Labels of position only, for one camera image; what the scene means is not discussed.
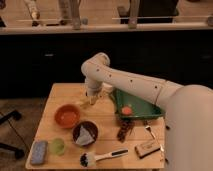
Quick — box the green plastic cup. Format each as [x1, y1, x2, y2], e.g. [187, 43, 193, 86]
[49, 138, 65, 156]

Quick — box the white crumpled napkin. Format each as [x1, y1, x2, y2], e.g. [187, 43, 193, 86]
[76, 126, 94, 146]

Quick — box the brown grape bunch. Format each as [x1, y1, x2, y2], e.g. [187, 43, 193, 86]
[117, 120, 135, 142]

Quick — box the blue sponge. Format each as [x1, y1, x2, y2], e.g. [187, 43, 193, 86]
[30, 140, 48, 165]

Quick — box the green plastic tray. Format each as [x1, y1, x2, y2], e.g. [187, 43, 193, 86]
[111, 89, 164, 120]

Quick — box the white paper cup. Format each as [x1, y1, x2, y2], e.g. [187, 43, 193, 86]
[103, 83, 113, 93]

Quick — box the silver fork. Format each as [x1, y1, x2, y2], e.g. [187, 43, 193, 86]
[145, 125, 164, 153]

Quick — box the black chair base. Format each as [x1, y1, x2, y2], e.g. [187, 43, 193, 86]
[0, 110, 26, 160]

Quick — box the wooden block eraser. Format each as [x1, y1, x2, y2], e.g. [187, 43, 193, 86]
[135, 140, 160, 159]

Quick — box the red bowl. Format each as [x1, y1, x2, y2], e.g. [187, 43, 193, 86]
[54, 104, 80, 129]

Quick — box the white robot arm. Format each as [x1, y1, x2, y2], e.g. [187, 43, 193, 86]
[81, 52, 213, 171]

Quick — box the red tomato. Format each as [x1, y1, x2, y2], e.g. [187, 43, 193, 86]
[121, 106, 132, 115]

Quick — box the white handled dish brush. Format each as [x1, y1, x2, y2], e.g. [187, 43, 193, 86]
[80, 149, 129, 167]

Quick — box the dark brown bowl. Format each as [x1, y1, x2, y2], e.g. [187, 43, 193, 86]
[73, 121, 98, 147]

